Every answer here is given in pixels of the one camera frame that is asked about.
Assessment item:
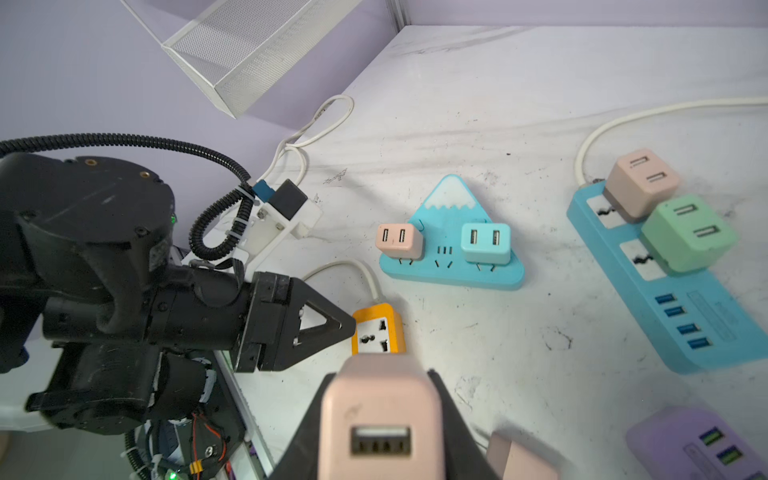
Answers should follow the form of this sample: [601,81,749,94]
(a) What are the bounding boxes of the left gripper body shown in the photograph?
[231,272,300,373]

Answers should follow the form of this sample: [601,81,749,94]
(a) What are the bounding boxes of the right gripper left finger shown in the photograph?
[268,373,336,480]

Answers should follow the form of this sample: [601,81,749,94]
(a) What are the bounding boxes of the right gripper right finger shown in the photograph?
[427,370,498,480]

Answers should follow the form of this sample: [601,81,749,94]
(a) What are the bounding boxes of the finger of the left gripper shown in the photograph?
[294,279,356,363]

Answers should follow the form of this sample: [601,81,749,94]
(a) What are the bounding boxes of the orange power strip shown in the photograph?
[351,303,406,355]

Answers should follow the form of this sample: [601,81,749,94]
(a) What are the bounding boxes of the teal mountain-shaped power strip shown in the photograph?
[379,174,526,290]

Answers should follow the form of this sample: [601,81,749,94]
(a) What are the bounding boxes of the mint charger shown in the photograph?
[460,223,512,265]

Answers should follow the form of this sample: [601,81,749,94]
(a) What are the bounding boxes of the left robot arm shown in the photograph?
[1,133,355,479]

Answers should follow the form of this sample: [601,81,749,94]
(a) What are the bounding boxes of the pink charger on mountain strip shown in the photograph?
[375,223,424,260]

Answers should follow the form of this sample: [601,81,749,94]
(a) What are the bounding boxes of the purple power strip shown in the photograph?
[626,406,767,480]

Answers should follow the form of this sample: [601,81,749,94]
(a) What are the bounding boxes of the teal long power strip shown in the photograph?
[567,182,767,374]

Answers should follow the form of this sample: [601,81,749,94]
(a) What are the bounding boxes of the lower white mesh shelf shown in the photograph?
[122,0,359,118]

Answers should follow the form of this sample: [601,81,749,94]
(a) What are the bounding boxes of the green charger on teal strip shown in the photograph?
[640,194,739,274]

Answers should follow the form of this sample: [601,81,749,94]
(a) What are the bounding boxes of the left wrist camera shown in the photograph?
[179,178,325,283]

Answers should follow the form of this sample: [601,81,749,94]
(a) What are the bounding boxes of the mountain strip white cable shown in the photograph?
[254,94,356,193]

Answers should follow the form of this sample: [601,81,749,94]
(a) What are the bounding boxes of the aluminium frame rails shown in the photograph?
[386,0,408,31]

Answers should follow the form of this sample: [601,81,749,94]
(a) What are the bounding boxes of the teal strip white cable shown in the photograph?
[574,95,768,187]

